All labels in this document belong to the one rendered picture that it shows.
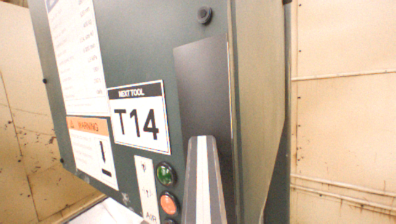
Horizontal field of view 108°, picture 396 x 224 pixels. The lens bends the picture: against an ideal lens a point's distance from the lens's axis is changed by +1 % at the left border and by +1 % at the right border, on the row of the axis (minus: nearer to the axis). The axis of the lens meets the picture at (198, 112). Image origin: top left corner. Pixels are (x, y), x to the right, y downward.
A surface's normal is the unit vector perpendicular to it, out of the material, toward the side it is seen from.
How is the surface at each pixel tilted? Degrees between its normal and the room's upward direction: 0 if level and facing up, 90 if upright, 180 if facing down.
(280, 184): 90
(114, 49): 90
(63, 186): 90
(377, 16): 90
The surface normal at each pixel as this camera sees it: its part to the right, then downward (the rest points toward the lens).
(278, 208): -0.54, 0.16
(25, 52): 0.84, 0.00
